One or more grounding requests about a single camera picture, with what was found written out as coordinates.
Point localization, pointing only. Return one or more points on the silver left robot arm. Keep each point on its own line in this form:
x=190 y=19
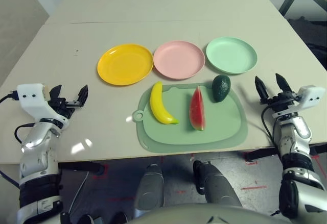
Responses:
x=38 y=157

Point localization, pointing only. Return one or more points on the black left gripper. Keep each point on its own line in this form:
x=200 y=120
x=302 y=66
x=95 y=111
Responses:
x=60 y=106

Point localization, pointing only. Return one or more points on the yellow toy banana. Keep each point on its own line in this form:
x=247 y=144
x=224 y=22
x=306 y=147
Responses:
x=157 y=105

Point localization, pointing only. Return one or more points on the green cutting board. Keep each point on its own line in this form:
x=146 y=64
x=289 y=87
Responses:
x=222 y=124

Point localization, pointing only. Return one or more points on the mint green plastic plate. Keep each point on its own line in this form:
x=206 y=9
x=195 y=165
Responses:
x=231 y=55

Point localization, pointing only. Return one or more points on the dark ragged floor mat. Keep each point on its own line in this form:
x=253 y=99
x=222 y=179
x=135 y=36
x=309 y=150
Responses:
x=309 y=30

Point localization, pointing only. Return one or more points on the black table foot bar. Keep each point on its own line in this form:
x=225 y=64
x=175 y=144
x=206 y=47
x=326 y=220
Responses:
x=263 y=153

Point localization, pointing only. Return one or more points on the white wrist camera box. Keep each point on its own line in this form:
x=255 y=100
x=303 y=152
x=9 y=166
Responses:
x=30 y=96
x=311 y=95

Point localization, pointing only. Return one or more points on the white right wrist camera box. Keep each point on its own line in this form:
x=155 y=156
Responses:
x=311 y=95

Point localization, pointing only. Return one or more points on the dark green toy avocado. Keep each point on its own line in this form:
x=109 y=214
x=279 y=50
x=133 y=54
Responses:
x=221 y=88

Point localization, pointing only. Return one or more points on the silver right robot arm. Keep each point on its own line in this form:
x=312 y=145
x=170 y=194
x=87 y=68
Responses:
x=293 y=137

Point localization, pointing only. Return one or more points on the toy watermelon slice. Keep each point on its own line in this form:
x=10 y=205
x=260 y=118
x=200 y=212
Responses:
x=197 y=109

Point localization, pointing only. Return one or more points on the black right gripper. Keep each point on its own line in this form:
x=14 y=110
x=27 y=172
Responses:
x=281 y=102

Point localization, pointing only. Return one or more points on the yellow plastic plate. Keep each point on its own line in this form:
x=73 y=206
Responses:
x=125 y=64

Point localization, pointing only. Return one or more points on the grey right robot leg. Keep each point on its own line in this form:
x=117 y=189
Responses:
x=217 y=185

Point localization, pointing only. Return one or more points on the pink plastic plate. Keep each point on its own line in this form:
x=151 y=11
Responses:
x=178 y=59

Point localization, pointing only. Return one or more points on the grey robot torso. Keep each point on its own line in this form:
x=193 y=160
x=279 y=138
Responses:
x=184 y=215

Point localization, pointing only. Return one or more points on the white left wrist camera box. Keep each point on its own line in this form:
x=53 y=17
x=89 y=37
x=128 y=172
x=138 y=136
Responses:
x=30 y=96

